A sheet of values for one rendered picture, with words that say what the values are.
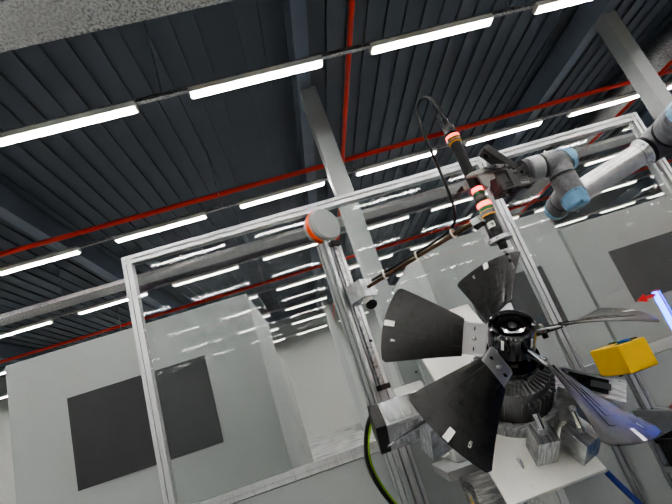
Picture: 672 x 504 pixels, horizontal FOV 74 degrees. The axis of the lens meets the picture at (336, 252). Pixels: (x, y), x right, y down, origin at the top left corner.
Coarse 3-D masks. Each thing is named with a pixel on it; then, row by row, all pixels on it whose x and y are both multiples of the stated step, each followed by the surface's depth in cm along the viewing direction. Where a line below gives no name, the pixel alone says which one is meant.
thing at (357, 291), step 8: (360, 280) 171; (368, 280) 174; (352, 288) 174; (360, 288) 170; (368, 288) 172; (352, 296) 174; (360, 296) 171; (368, 296) 171; (352, 304) 176; (360, 304) 178
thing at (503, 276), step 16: (512, 256) 141; (480, 272) 146; (496, 272) 140; (512, 272) 134; (464, 288) 147; (480, 288) 141; (496, 288) 135; (512, 288) 129; (480, 304) 138; (496, 304) 131
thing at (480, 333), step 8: (464, 328) 124; (472, 328) 123; (480, 328) 122; (464, 336) 124; (472, 336) 123; (480, 336) 122; (464, 344) 123; (472, 344) 123; (480, 344) 122; (464, 352) 123; (472, 352) 122; (480, 352) 122
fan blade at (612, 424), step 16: (576, 384) 102; (576, 400) 96; (592, 400) 98; (592, 416) 92; (608, 416) 94; (624, 416) 98; (608, 432) 90; (624, 432) 91; (640, 432) 93; (656, 432) 96
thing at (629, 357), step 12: (600, 348) 153; (612, 348) 143; (624, 348) 140; (636, 348) 140; (648, 348) 140; (600, 360) 151; (612, 360) 145; (624, 360) 139; (636, 360) 139; (648, 360) 139; (600, 372) 153; (612, 372) 146; (624, 372) 141
